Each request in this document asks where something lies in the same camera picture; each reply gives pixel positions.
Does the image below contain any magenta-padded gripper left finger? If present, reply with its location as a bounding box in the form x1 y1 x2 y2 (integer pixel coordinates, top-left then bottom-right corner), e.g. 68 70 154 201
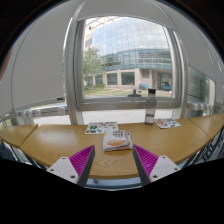
46 144 97 188

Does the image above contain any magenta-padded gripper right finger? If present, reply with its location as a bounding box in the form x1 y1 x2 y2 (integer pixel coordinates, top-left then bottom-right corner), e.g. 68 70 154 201
131 143 182 187

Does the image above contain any sticker sheet with red circle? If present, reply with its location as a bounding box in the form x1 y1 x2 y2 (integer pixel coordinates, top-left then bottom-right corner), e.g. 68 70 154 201
153 118 182 130

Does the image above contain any sticker sheet with green mittens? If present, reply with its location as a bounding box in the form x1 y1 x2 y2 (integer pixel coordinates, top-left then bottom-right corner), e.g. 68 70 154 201
84 121 119 136

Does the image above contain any single white power socket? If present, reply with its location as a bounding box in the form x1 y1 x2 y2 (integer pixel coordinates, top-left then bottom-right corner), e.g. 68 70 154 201
57 106 67 117

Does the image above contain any clear grey drink bottle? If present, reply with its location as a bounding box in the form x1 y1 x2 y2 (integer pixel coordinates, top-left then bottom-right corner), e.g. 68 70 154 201
144 88 158 127

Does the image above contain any white socket row by window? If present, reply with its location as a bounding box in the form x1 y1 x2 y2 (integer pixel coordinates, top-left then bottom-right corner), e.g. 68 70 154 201
186 101 214 113

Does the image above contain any white socket cluster on rail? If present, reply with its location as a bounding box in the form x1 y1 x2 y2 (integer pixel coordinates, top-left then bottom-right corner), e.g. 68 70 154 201
15 109 43 125

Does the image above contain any grey window handle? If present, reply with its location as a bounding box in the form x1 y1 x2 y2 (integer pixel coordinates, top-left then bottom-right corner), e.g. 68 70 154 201
127 88 143 98

